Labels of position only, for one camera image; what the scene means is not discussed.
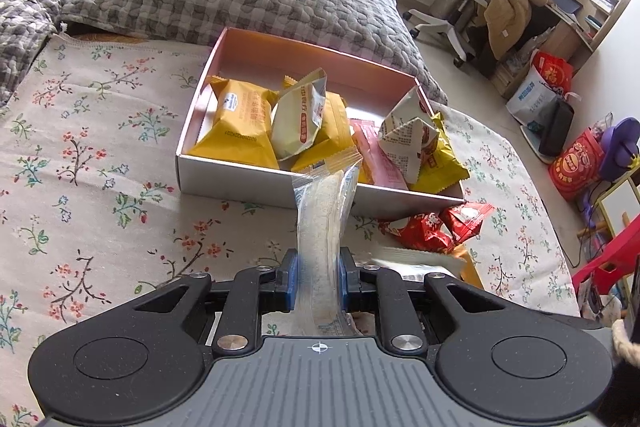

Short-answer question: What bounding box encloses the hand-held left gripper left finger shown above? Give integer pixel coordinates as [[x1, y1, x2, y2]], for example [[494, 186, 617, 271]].
[[114, 251, 301, 356]]

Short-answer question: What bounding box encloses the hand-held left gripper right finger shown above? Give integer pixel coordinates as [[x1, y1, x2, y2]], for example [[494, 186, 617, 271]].
[[339, 247, 522, 354]]

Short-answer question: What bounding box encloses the clear plastic snack packet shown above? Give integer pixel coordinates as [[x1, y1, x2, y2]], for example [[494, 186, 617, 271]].
[[290, 153, 363, 339]]

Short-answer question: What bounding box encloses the pink snack packet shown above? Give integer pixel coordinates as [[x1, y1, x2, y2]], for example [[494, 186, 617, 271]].
[[348, 118, 408, 191]]

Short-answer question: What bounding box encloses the small yellow snack packet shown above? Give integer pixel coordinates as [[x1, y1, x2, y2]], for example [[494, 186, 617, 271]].
[[411, 111, 472, 196]]

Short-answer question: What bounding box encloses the large yellow snack packet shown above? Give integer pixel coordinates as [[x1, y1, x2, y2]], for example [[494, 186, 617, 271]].
[[189, 76, 282, 169], [282, 75, 362, 174]]

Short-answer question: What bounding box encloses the white triangular nut packet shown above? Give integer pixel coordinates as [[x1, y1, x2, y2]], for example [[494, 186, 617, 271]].
[[377, 85, 441, 185]]

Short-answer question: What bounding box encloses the white square snack packet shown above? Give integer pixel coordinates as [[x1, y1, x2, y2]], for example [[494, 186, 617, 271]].
[[271, 67, 329, 161]]

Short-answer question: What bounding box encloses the pink cardboard box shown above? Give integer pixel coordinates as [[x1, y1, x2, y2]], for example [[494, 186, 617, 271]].
[[175, 26, 467, 216]]

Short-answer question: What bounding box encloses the white flat snack packet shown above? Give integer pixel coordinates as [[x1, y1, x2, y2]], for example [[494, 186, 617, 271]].
[[371, 246, 467, 284]]

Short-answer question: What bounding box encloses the orange snack packet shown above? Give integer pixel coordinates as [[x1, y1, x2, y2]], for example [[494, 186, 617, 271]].
[[451, 243, 487, 291]]

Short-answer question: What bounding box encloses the red bag with round print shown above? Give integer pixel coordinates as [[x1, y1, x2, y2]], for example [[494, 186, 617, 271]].
[[548, 126, 607, 204]]

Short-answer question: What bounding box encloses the white and blue bag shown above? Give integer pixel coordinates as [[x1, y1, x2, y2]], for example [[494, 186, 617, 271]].
[[505, 66, 557, 128]]

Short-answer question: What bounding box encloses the black bag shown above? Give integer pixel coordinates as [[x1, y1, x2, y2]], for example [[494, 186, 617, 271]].
[[538, 95, 576, 158]]

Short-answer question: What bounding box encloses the red plastic stool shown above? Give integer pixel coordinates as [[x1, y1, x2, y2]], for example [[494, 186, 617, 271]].
[[571, 211, 640, 294]]

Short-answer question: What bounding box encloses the small framed whiteboard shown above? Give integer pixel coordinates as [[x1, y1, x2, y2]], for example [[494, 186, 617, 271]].
[[596, 171, 640, 239]]

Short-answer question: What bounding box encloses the red gift bag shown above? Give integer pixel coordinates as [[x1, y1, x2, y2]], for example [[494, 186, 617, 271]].
[[529, 50, 574, 96]]

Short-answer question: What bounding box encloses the purple hat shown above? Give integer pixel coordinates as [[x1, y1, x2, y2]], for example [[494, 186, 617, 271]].
[[596, 117, 640, 184]]

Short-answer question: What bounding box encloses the dark tablet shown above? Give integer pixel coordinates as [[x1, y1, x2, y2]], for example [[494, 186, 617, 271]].
[[546, 0, 584, 16]]

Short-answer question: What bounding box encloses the wooden desk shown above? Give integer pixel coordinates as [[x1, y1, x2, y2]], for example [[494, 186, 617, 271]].
[[542, 0, 634, 74]]

